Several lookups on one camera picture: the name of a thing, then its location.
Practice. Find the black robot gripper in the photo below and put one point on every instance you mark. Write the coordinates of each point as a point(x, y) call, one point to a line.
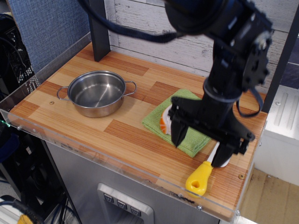
point(214, 119)

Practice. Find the yellow handled white toy knife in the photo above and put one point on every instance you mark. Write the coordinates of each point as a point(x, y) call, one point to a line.
point(197, 183)

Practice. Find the stainless steel pot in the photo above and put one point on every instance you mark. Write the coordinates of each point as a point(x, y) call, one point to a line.
point(98, 93)

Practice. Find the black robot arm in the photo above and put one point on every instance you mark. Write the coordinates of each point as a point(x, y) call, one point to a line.
point(242, 36)

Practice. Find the green folded cloth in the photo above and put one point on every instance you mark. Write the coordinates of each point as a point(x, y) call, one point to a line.
point(193, 142)

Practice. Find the white orange toy food slice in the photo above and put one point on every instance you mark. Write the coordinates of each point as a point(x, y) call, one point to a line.
point(165, 121)

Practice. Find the clear acrylic table guard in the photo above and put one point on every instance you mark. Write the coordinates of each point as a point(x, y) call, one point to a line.
point(118, 152)

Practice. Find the white grooved side unit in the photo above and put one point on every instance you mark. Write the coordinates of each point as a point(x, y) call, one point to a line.
point(277, 153)

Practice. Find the silver dispenser panel with buttons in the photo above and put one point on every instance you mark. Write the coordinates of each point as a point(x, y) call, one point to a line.
point(125, 205)

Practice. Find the yellow black object bottom left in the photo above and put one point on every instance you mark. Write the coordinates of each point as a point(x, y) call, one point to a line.
point(12, 211)

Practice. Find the black plastic crate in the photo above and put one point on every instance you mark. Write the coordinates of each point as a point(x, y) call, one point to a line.
point(15, 65)

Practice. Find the left dark vertical post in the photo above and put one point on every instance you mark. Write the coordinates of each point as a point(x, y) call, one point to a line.
point(99, 33)

